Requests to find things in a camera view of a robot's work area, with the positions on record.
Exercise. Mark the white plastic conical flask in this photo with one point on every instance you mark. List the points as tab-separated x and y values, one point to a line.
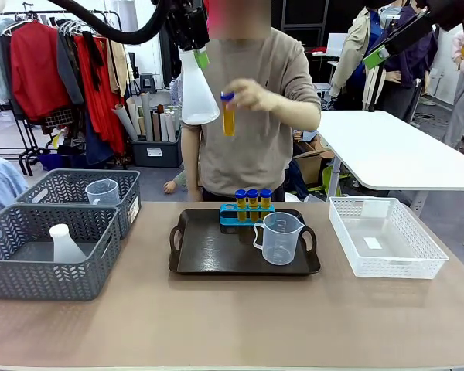
65	245
199	96

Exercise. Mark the blue denim jeans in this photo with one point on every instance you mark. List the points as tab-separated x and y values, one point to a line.
98	143

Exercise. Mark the person in beige sweater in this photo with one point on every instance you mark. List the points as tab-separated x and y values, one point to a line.
255	154

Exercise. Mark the grey basket with white label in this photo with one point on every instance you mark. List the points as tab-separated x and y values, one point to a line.
125	181

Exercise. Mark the white office table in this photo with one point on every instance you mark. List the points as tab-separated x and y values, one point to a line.
402	154

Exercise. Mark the square white paper label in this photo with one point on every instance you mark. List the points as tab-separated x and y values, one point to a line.
375	209

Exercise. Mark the red dress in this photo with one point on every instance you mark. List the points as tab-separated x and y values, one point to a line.
98	108

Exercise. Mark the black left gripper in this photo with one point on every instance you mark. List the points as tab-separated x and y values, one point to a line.
188	25

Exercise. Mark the black step stool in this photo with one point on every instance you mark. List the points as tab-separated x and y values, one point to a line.
147	82

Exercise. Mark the white paper roll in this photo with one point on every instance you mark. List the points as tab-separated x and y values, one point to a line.
170	125

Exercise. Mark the person's right forearm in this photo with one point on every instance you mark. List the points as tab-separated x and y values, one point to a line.
189	162

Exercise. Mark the tall grey paper roll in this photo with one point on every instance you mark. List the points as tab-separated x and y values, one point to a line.
147	116

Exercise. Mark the blue test tube rack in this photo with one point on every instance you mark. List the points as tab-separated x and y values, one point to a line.
228	216

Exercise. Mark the cardboard box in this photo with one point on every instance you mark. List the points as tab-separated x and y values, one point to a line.
311	162

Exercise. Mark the person's left forearm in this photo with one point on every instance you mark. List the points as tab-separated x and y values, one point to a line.
297	112

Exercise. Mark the black scarf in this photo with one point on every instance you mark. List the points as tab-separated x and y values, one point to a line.
94	58

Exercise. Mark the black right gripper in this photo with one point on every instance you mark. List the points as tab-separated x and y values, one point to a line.
450	11

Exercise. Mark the dark brown serving tray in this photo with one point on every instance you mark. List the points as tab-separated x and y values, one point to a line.
216	251

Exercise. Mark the figure in purple jacket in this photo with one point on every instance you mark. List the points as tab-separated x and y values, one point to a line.
413	65

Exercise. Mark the clear plastic measuring cup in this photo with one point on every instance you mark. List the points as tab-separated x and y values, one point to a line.
102	192
278	239

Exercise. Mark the person's right hand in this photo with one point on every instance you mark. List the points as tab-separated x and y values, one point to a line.
194	195

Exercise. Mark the figure in beige coat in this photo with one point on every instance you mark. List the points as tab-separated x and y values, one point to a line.
355	50

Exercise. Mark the metal clothes rack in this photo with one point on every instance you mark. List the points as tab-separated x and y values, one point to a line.
118	23

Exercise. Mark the beige hanging garment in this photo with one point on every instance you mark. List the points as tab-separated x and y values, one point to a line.
118	58

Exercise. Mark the light blue shirt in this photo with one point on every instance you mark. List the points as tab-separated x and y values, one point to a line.
2	181

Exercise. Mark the mannequin hand with green sleeve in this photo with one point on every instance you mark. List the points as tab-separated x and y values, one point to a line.
172	186

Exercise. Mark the white sticker strip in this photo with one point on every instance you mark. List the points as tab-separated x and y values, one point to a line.
372	242

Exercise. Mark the white basket side label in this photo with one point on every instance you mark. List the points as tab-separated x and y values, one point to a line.
134	209

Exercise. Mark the white perforated plastic basket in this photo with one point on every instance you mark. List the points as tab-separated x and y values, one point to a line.
402	263

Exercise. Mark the dark grey hanging garment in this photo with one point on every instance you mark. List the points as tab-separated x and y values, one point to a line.
71	77

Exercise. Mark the person's left hand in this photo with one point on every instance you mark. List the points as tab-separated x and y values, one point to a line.
257	94

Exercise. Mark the dark grey storage box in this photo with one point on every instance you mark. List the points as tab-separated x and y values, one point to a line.
156	152

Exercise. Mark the brown paper roll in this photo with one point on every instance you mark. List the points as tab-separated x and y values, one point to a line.
156	125

